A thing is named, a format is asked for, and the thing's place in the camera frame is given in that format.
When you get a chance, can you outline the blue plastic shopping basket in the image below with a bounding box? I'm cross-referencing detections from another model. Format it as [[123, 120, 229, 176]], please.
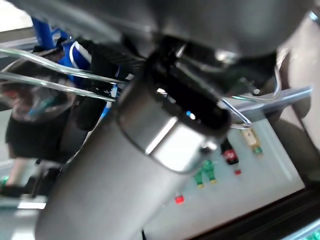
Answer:
[[0, 17, 313, 131]]

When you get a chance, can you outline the green Sprite bottle yellow cap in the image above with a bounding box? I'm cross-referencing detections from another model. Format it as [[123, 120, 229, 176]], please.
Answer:
[[203, 161, 218, 185], [193, 161, 208, 189]]

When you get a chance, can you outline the small yellow tea bottle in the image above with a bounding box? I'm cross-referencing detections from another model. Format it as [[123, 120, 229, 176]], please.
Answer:
[[240, 127, 264, 159]]

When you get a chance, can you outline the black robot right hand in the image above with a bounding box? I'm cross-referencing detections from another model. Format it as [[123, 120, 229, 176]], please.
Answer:
[[4, 117, 85, 163]]

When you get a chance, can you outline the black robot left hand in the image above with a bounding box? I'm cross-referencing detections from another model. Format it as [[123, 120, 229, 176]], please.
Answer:
[[7, 0, 320, 240]]

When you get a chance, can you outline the dark metal shelf board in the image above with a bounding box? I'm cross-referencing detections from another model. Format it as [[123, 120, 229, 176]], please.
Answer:
[[224, 86, 313, 131], [189, 183, 320, 240]]

